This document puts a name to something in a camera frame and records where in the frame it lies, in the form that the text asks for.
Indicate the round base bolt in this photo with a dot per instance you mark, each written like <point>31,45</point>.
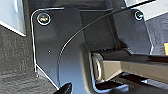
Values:
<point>43,18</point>
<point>138,15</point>

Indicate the black torso strut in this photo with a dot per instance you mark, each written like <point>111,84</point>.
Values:
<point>140,80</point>

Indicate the white wardrobe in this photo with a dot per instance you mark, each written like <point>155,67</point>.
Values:
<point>150,6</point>

